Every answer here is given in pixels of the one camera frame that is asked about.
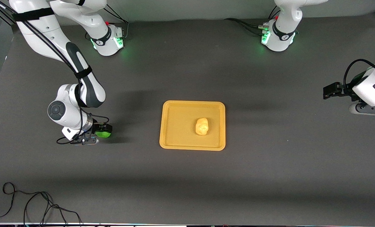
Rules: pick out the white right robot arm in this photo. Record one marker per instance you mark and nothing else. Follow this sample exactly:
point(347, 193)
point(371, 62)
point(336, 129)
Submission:
point(89, 91)

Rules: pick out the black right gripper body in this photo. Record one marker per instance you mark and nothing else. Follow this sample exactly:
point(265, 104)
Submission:
point(96, 128)

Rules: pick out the yellow potato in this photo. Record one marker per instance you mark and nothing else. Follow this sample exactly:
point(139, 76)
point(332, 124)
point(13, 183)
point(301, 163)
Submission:
point(202, 126)

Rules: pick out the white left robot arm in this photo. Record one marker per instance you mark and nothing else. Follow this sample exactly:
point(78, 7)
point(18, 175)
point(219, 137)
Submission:
point(372, 86)

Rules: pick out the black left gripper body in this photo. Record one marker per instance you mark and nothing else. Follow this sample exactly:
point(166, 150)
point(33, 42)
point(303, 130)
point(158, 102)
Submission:
point(344, 90)

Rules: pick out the green apple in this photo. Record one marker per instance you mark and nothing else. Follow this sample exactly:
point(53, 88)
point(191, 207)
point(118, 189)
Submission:
point(104, 135)

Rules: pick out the yellow plastic tray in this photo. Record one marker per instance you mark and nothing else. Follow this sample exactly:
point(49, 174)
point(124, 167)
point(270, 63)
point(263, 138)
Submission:
point(178, 126)

